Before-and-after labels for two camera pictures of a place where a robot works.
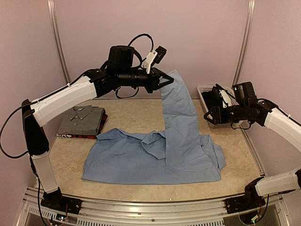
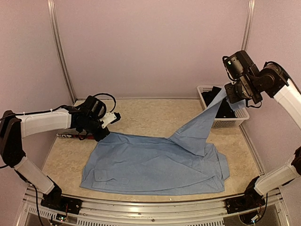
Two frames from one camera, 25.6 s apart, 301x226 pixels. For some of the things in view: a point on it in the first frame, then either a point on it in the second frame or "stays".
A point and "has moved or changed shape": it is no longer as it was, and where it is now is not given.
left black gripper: x=156 y=74 -> x=98 y=137
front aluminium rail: x=211 y=213 stays
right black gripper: x=219 y=117 -> x=233 y=96
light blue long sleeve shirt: x=179 y=153 has moved or changed shape
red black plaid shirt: x=104 y=118 stays
